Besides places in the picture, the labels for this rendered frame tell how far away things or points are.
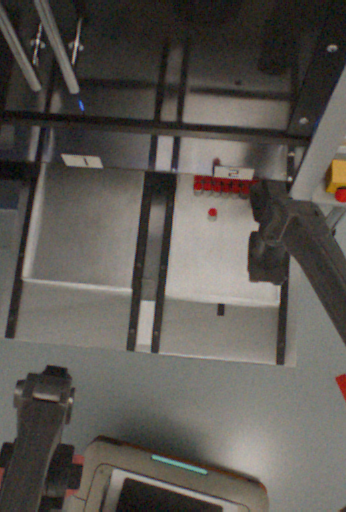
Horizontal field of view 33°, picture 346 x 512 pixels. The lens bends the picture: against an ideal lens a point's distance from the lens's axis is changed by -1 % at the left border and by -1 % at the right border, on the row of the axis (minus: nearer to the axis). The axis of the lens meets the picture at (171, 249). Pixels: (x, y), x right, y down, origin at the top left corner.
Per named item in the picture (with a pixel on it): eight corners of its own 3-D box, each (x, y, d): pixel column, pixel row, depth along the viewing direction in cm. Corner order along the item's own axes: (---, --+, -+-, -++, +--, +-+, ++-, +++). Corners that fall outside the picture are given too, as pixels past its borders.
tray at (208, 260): (180, 160, 145) (179, 154, 142) (284, 168, 144) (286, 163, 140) (166, 294, 137) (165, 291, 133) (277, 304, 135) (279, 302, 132)
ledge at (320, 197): (312, 152, 147) (313, 149, 145) (363, 156, 146) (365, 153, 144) (310, 204, 143) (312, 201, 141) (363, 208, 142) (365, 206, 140)
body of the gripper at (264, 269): (283, 237, 112) (289, 219, 106) (282, 286, 108) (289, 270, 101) (249, 234, 113) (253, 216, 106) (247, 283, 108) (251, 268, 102)
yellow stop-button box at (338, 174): (325, 164, 135) (332, 151, 128) (356, 166, 135) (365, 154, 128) (324, 194, 133) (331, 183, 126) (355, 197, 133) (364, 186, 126)
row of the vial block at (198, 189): (193, 188, 143) (193, 181, 138) (267, 194, 142) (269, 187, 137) (192, 196, 142) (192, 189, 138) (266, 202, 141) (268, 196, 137)
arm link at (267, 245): (261, 244, 97) (295, 241, 97) (255, 208, 100) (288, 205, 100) (257, 261, 103) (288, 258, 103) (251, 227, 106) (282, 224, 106)
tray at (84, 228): (46, 150, 147) (43, 144, 144) (148, 158, 146) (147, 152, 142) (24, 281, 139) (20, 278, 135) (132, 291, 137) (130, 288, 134)
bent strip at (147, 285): (143, 283, 137) (141, 278, 132) (156, 284, 137) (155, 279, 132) (137, 343, 134) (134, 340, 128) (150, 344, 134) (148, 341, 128)
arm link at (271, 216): (275, 219, 91) (322, 223, 94) (264, 158, 96) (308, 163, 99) (243, 251, 101) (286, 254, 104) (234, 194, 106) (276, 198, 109)
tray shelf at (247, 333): (29, 152, 149) (27, 149, 147) (303, 173, 145) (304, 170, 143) (-3, 338, 137) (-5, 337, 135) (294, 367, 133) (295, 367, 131)
